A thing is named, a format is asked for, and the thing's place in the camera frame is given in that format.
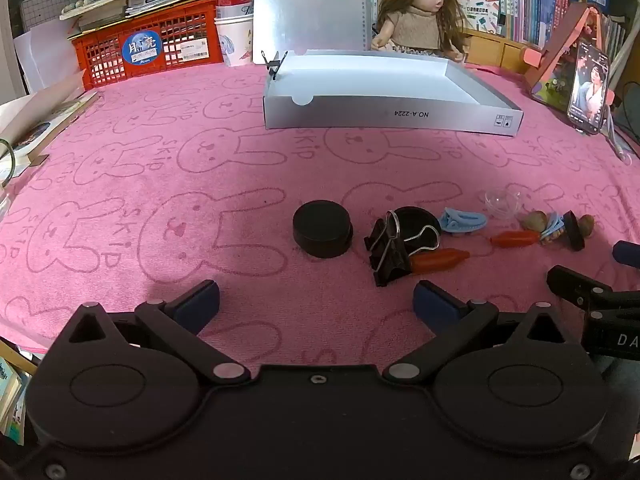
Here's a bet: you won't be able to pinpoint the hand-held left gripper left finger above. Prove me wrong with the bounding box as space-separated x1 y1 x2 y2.
67 280 251 386

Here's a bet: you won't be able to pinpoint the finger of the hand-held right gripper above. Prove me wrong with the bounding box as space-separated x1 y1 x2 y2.
613 240 640 266
546 265 615 312

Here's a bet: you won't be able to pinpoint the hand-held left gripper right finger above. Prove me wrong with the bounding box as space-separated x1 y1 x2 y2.
382 280 568 386

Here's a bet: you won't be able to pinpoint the orange toy carrot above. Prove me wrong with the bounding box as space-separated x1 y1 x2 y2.
410 247 471 275
490 230 541 249

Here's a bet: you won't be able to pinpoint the large black binder clip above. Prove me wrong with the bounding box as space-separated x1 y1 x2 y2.
364 210 442 288

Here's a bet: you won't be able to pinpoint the hollow black round lid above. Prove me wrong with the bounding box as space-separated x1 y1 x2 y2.
387 206 442 251

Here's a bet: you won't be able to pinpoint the thick black round lid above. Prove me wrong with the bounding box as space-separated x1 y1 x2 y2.
292 200 355 260

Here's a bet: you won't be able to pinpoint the grey cardboard box tray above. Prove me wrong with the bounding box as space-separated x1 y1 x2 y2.
261 50 525 137

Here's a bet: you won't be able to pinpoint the clear plastic cup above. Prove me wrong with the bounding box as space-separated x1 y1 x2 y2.
482 187 523 220

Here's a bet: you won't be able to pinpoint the smartphone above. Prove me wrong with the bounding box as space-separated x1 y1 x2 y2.
567 40 612 136

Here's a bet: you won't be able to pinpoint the pink rabbit print towel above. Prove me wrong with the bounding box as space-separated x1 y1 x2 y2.
0 62 640 366

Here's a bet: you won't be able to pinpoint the pink phone stand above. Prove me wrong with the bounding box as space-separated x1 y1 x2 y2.
522 2 616 108

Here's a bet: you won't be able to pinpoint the wooden shelf box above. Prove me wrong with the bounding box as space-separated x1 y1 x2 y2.
462 27 543 76

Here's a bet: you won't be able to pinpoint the small black binder clip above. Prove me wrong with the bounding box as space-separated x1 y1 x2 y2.
260 50 287 81

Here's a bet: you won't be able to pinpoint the red crate with round label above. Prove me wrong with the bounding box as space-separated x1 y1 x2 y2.
70 0 226 88

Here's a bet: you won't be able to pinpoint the white printed paper cup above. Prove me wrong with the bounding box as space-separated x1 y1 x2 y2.
214 4 256 67

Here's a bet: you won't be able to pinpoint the row of upright books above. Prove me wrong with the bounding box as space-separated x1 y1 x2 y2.
370 0 631 56

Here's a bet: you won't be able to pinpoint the brown haired doll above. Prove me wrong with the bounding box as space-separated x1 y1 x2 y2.
370 0 473 64

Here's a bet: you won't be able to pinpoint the white pencil print box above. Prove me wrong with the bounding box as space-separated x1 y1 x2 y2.
457 0 501 36

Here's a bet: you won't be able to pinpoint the white paper sheets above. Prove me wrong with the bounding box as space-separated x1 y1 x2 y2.
12 25 86 96

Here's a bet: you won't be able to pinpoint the translucent clipboard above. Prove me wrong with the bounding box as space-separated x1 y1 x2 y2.
252 0 372 53

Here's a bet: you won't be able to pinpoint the grey grid cutting mat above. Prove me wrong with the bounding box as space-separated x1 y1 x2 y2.
20 0 76 38

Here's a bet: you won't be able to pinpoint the white tube frame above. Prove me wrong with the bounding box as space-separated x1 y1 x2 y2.
607 0 640 91

